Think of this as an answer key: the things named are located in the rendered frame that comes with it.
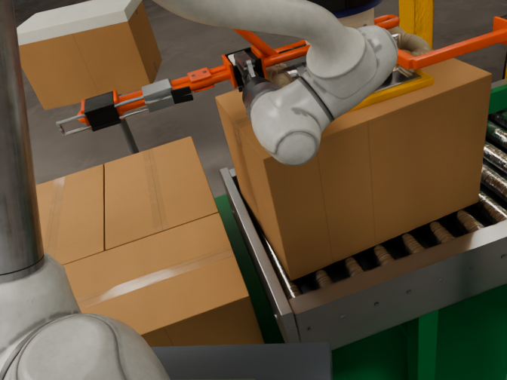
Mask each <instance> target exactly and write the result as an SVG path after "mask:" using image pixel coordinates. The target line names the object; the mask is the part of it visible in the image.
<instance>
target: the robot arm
mask: <svg viewBox="0 0 507 380"><path fill-rule="evenodd" d="M153 1H154V2H155V3H156V4H158V5H160V6H161V7H163V8H164V9H166V10H168V11H170V12H171V13H173V14H176V15H177V16H180V17H183V18H185V19H187V20H191V21H194V22H196V23H202V24H205V25H209V26H218V27H223V28H229V29H240V30H246V31H252V32H263V33H269V34H276V35H286V36H292V37H297V38H302V39H304V40H306V41H307V42H308V43H310V45H311V46H310V47H309V49H308V52H307V55H306V62H307V65H306V70H307V71H306V72H304V73H303V74H302V75H301V76H300V77H299V78H298V79H297V80H295V81H293V82H292V83H290V84H289V85H287V86H285V87H283V88H281V87H280V86H278V85H277V84H275V83H272V82H271V81H270V80H268V79H265V78H261V77H259V76H258V74H257V72H254V70H253V67H255V65H254V64H255V60H254V59H251V58H250V57H249V56H248V55H247V53H246V52H245V51H240V52H238V53H235V54H231V55H228V58H229V60H230V61H231V62H232V64H233V65H234V66H235V65H236V66H237V67H238V70H239V71H240V73H241V75H242V81H243V82H244V85H243V86H241V87H239V88H238V90H239V92H242V91H243V93H242V100H243V103H244V105H245V108H246V112H247V114H246V115H247V116H248V117H249V119H250V122H251V123H252V128H253V131H254V134H255V136H256V138H257V139H258V141H259V142H260V144H261V145H262V147H263V148H264V149H265V150H266V151H267V152H268V153H269V154H270V155H271V156H272V157H273V158H274V159H276V160H277V161H279V162H281V163H282V164H285V165H288V166H299V165H302V164H305V163H307V162H308V161H310V160H311V159H313V158H314V156H315V155H316V153H317V151H318V147H319V145H320V141H321V134H322V132H323V131H324V130H325V128H326V127H327V126H328V125H329V124H330V123H331V122H332V121H334V120H335V119H337V118H338V117H339V116H341V115H343V114H345V113H347V112H348V111H350V110H351V109H353V108H355V107H356V106H357V105H358V104H359V103H361V102H362V101H363V100H365V99H366V98H367V97H369V96H370V95H371V94H372V93H373V92H374V91H375V90H376V89H377V88H378V87H379V86H380V85H381V84H382V83H383V82H384V81H385V80H386V79H387V78H388V77H389V75H390V74H391V73H392V70H393V69H394V68H395V65H396V63H397V61H398V46H397V44H396V42H395V40H394V38H393V36H392V35H391V34H390V33H389V31H388V30H386V29H384V28H382V27H379V26H362V27H360V28H358V29H354V28H352V27H347V26H343V24H341V22H340V21H339V20H338V19H337V18H336V17H335V16H334V15H333V14H332V13H331V12H329V11H328V10H327V9H325V8H323V7H322V6H320V5H317V4H316V3H313V2H309V1H306V0H153ZM0 380H171V379H170V377H169V375H168V374H167V372H166V370H165V368H164V367H163V365H162V364H161V362H160V360H159V359H158V357H157V356H156V355H155V353H154V351H153V350H152V349H151V348H150V346H149V345H148V343H147V342H146V341H145V339H144V338H143V337H142V336H141V335H140V334H139V333H138V332H137V331H135V330H134V329H133V328H131V327H130V326H128V325H127V324H125V323H123V322H121V321H120V320H116V319H115V318H112V317H108V316H106V315H102V314H92V313H82V312H81V310H80V308H79V306H78V303H77V301H76V299H75V296H74V294H73V291H72V288H71V286H70V284H69V280H68V277H67V275H66V270H65V268H64V267H63V266H62V265H61V264H60V263H59V262H58V261H57V260H56V259H55V258H53V257H52V256H50V255H49V254H47V253H46V252H44V247H43V241H42V235H41V223H40V216H39V210H38V198H37V192H36V185H35V174H34V167H33V161H32V149H31V142H30V136H29V125H28V118H27V111H26V100H25V93H24V86H23V75H22V69H21V62H20V50H19V44H18V37H17V25H16V19H15V13H14V1H13V0H0Z"/></svg>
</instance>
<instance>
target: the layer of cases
mask: <svg viewBox="0 0 507 380"><path fill-rule="evenodd" d="M36 192H37V198H38V210H39V216H40V223H41V235H42V241H43V247H44V252H46V253H47V254H49V255H50V256H52V257H53V258H55V259H56V260H57V261H58V262H59V263H60V264H61V265H62V266H63V267H64V268H65V270H66V275H67V277H68V280H69V284H70V286H71V288H72V291H73V294H74V296H75V299H76V301H77V303H78V306H79V308H80V310H81V312H82V313H92V314H102V315H106V316H108V317H112V318H115V319H116V320H120V321H121V322H123V323H125V324H127V325H128V326H130V327H131V328H133V329H134V330H135V331H137V332H138V333H139V334H140V335H141V336H142V337H143V338H144V339H145V341H146V342H147V343H148V345H149V346H150V347H167V346H196V345H254V344H265V342H264V340H263V336H262V333H261V331H260V326H259V324H258V321H257V317H256V314H255V311H254V307H253V305H252V302H251V299H250V295H249V292H248V291H247V287H246V284H245V282H244V278H243V276H242V274H241V270H240V268H239V266H238V262H237V260H236V258H235V254H234V252H233V249H232V245H231V244H230V241H229V237H228V235H227V233H226V229H225V227H224V224H223V221H222V219H221V216H220V213H219V210H218V208H217V205H216V202H215V200H214V197H213V194H212V191H211V189H210V186H209V183H208V180H207V177H206V175H205V173H204V169H203V167H202V165H201V161H200V158H199V156H198V153H197V150H196V148H195V144H194V142H193V140H192V137H191V136H188V137H186V138H183V139H179V140H177V141H174V142H169V143H167V144H164V145H162V146H158V147H155V148H152V149H148V150H146V151H143V152H139V153H136V154H133V155H129V156H127V157H124V158H120V159H118V160H114V161H110V162H108V163H105V166H104V165H103V164H101V165H99V166H96V167H92V168H89V169H86V170H83V171H79V172H77V173H73V174H70V175H68V176H64V177H60V178H58V179H54V180H51V181H49V182H45V183H42V184H39V185H37V186H36Z"/></svg>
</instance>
